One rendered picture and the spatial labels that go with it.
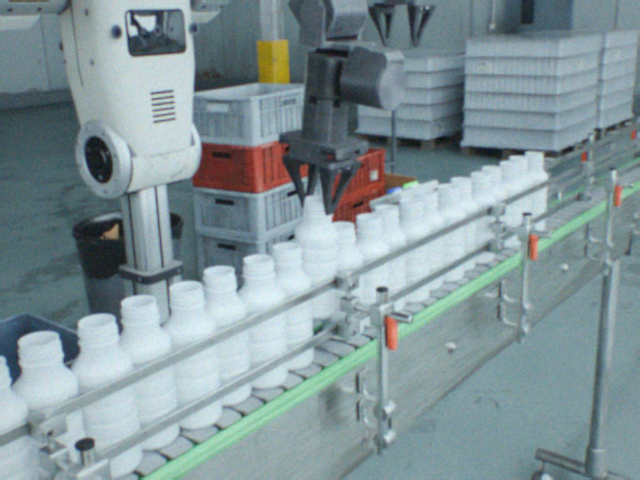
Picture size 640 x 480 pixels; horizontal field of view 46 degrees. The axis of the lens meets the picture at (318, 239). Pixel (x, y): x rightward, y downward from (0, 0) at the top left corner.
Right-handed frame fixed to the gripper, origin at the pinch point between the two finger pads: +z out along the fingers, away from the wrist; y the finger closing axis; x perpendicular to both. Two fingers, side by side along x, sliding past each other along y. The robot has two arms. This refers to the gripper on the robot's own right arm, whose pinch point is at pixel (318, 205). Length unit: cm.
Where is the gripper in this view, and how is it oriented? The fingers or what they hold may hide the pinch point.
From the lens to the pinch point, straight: 99.7
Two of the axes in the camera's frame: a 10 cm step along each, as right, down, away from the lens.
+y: 7.8, 2.8, -5.6
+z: -0.7, 9.3, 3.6
